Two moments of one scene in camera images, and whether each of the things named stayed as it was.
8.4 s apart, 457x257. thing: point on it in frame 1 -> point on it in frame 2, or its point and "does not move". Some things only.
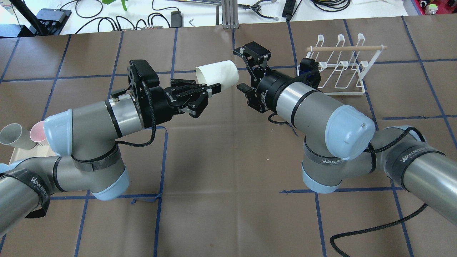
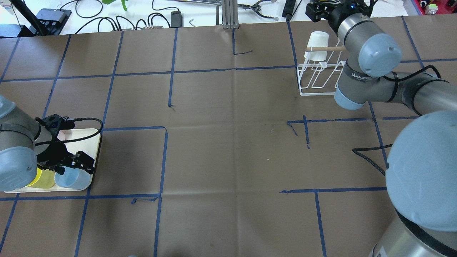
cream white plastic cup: (225, 72) -> (317, 39)
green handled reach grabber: (109, 1) does not move
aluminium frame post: (229, 13) does not move
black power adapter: (177, 20) does not move
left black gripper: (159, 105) -> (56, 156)
